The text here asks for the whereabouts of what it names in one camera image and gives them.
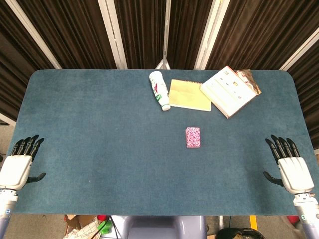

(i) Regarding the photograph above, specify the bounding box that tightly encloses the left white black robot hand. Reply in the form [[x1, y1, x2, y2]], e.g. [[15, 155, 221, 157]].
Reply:
[[0, 134, 47, 191]]

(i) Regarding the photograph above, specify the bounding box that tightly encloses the blue felt table cloth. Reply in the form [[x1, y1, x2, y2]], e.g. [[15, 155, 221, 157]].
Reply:
[[11, 69, 315, 217]]

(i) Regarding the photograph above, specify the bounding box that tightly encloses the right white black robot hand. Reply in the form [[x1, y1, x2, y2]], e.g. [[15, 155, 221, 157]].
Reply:
[[263, 134, 315, 195]]

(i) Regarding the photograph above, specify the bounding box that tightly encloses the cardboard box with papers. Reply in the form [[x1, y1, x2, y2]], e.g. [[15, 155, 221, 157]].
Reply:
[[63, 214, 105, 239]]

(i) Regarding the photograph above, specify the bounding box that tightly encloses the dark brown curtain panel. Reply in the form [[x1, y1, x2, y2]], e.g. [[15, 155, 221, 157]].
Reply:
[[14, 0, 118, 70], [113, 0, 166, 70], [169, 0, 215, 70], [0, 0, 54, 120], [205, 0, 319, 70]]

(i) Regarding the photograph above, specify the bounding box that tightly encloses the green plastic object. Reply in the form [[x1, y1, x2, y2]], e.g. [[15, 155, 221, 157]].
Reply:
[[97, 220, 112, 235]]

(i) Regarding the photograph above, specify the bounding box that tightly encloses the pink patterned packet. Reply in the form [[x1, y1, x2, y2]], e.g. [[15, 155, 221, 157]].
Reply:
[[184, 126, 201, 149]]

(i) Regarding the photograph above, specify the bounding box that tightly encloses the white frame post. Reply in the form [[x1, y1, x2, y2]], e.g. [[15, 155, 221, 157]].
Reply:
[[279, 32, 319, 72], [154, 0, 173, 70], [4, 0, 62, 70], [97, 0, 128, 70], [195, 0, 230, 70]]

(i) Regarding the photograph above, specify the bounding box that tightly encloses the yellow spiral notepad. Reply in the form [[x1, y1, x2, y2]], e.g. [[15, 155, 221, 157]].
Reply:
[[168, 79, 212, 112]]

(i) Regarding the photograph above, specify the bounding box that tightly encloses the thick white book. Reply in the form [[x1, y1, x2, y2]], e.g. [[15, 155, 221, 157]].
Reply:
[[199, 65, 259, 119]]

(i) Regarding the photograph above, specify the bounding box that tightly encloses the white plastic bottle green label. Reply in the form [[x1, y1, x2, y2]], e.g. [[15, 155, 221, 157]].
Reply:
[[149, 71, 171, 112]]

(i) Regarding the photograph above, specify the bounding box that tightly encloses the red object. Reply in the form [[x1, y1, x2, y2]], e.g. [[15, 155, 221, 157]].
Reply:
[[286, 216, 304, 229]]

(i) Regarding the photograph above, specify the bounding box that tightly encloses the lavender robot torso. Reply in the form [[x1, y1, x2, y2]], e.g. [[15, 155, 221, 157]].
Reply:
[[111, 215, 207, 239]]

